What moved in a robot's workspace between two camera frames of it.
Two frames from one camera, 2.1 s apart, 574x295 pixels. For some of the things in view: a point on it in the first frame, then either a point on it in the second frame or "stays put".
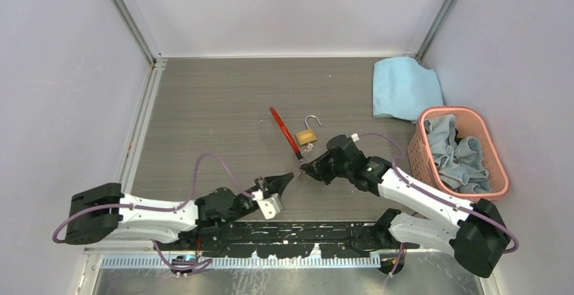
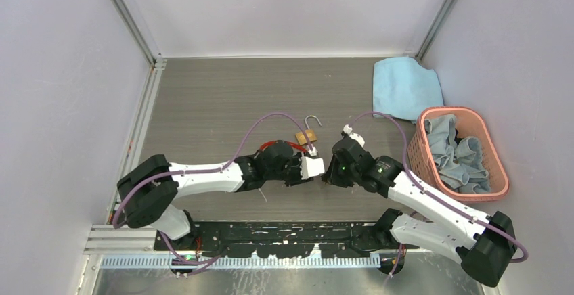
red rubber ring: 286,130 to 290,144
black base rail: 296,239 stays put
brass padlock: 308,135 stays put
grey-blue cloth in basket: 459,160 stays put
